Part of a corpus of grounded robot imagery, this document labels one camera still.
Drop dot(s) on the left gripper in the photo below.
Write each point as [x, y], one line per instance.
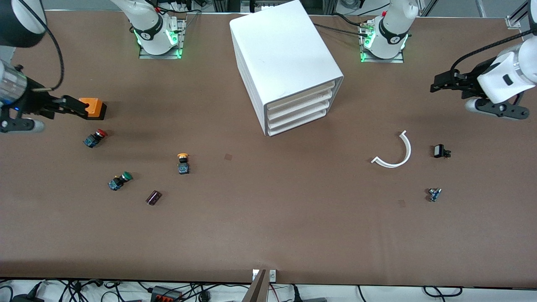
[473, 79]

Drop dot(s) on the black small component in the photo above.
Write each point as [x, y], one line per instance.
[439, 151]

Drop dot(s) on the black power adapter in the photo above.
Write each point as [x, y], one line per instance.
[27, 298]

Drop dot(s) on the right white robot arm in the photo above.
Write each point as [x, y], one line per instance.
[155, 29]

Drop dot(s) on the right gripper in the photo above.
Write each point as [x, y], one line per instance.
[30, 102]

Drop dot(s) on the green push button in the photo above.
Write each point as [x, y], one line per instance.
[119, 181]

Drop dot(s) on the orange box with hole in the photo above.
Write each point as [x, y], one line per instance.
[94, 108]

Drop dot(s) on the black plug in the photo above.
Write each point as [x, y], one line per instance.
[297, 293]

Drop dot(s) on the aluminium corner bracket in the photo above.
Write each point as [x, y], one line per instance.
[514, 22]

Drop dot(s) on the dark purple small component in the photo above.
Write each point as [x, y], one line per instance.
[153, 198]

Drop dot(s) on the red push button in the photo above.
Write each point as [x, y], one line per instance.
[94, 138]

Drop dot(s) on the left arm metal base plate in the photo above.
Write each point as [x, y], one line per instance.
[381, 61]

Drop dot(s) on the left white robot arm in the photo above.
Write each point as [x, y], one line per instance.
[392, 29]

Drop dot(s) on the yellow push button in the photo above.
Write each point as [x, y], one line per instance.
[183, 167]

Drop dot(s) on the wooden post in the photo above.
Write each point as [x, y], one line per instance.
[256, 291]

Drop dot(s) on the white drawer cabinet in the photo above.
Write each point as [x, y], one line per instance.
[281, 50]

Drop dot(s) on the small blue silver component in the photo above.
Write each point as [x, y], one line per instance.
[434, 194]

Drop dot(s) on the small white metal bracket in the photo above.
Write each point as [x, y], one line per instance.
[255, 275]
[272, 275]

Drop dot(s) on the white curved plastic strip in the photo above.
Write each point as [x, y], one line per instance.
[409, 149]

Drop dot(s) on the aluminium profile strut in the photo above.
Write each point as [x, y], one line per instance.
[520, 9]

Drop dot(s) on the black orange power strip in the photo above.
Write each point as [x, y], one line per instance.
[165, 295]

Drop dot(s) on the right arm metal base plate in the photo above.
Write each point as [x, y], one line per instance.
[159, 56]

